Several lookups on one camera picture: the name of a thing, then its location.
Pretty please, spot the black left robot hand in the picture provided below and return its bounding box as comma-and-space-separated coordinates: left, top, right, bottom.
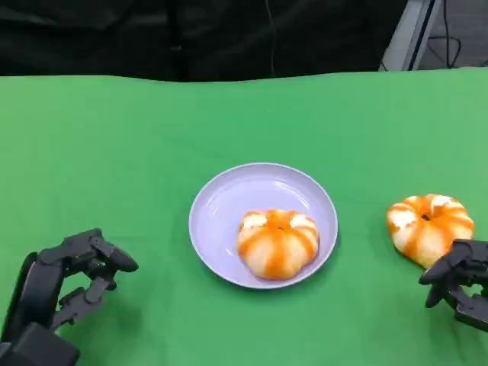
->
2, 227, 140, 340

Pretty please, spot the grey metal frame post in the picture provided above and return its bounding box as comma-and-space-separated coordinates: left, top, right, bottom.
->
379, 0, 445, 72

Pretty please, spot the black backdrop curtain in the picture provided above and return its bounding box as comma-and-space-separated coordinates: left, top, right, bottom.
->
0, 0, 408, 82

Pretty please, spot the black looped floor cable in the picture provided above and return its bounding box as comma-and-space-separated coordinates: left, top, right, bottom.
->
426, 0, 462, 69

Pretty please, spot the green table cloth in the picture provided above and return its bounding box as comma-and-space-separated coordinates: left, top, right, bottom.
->
0, 67, 488, 366

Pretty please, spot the lilac plate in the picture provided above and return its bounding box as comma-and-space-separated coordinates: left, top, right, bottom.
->
188, 162, 339, 291

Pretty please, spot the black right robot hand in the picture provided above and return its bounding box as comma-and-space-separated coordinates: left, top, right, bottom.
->
418, 239, 488, 333

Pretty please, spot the orange white toy bread roll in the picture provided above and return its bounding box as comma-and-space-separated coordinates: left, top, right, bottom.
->
386, 194, 477, 269
235, 208, 321, 281

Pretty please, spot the thin black hanging cable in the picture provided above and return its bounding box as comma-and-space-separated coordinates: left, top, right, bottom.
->
265, 0, 278, 76

